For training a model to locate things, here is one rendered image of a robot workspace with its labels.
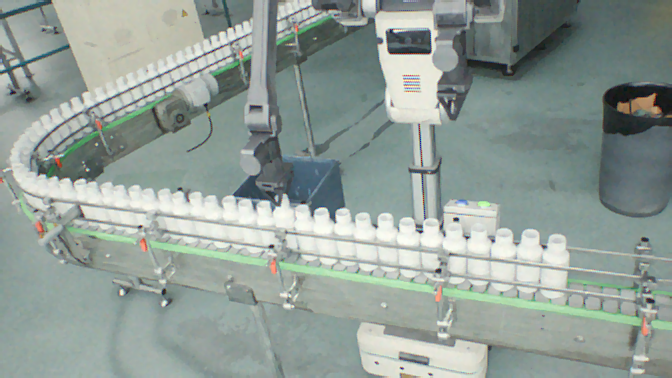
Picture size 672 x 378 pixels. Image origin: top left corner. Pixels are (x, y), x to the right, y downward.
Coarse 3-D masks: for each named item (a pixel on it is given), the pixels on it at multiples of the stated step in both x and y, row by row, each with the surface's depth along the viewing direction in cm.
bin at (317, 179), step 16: (288, 160) 222; (304, 160) 219; (320, 160) 216; (336, 160) 212; (256, 176) 217; (304, 176) 223; (320, 176) 220; (336, 176) 213; (240, 192) 207; (256, 192) 218; (272, 192) 230; (304, 192) 228; (320, 192) 201; (336, 192) 215; (256, 208) 199; (272, 208) 197; (320, 208) 202; (336, 208) 216
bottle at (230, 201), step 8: (224, 200) 160; (232, 200) 159; (224, 208) 160; (232, 208) 159; (224, 216) 160; (232, 216) 160; (232, 232) 163; (240, 232) 163; (240, 240) 164; (240, 248) 166
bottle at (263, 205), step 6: (258, 204) 155; (264, 204) 156; (270, 204) 155; (258, 210) 154; (264, 210) 153; (270, 210) 155; (258, 216) 156; (264, 216) 155; (270, 216) 155; (258, 222) 156; (264, 222) 155; (270, 222) 155; (264, 234) 157; (270, 234) 157; (264, 240) 158; (270, 240) 158; (276, 240) 158
